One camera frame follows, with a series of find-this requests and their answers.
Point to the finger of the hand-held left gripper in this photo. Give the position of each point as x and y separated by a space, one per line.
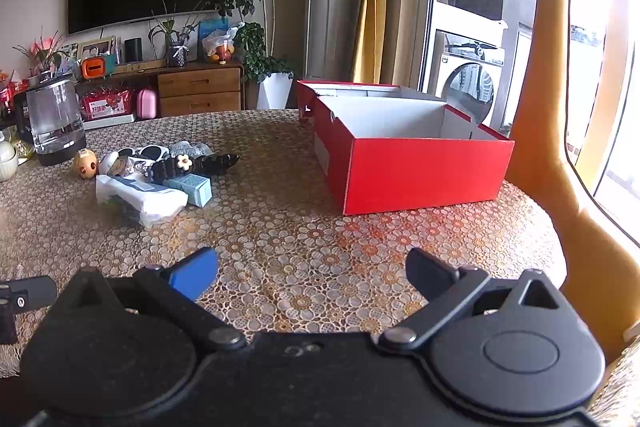
30 291

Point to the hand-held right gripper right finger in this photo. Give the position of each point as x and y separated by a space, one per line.
427 268

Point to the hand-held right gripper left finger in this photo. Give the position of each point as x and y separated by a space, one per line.
195 274

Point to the white printed plastic packet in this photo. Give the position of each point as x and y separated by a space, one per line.
145 202

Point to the red cardboard shoe box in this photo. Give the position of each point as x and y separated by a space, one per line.
425 172

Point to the white plush toy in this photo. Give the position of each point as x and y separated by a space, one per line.
183 162

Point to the black hair claw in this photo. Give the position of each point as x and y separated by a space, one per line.
215 162

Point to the yellow round doll toy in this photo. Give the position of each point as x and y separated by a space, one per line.
85 164

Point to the light blue small box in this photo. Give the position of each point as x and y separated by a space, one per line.
192 188

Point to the clear plastic wrapper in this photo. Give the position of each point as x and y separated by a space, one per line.
197 149

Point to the white framed sunglasses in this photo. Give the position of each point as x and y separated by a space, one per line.
150 153

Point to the white ceramic jar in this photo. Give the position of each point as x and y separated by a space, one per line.
6 162

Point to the glass electric kettle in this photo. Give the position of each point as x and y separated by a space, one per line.
52 117

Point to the pink small case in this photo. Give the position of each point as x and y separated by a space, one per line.
147 104

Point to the wooden drawer cabinet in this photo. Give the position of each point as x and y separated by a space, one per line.
200 94

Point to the white washing machine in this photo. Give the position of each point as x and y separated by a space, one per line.
467 87

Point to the red gift box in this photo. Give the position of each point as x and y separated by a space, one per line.
105 102

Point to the red printed pack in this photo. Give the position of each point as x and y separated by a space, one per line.
6 94

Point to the white angular planter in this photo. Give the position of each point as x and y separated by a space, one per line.
275 92

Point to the small plant in dark pot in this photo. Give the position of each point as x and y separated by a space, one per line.
176 56

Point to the black cylinder speaker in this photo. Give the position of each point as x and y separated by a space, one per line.
133 50

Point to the plastic bag of fruit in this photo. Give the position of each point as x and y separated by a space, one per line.
220 43

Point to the pink flowering potted plant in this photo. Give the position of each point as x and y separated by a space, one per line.
45 52

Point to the yellow giraffe figure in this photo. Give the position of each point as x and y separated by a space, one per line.
545 57

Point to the blue picture board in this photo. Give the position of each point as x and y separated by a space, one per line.
212 27

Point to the white photo frame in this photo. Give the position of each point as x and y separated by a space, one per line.
97 47

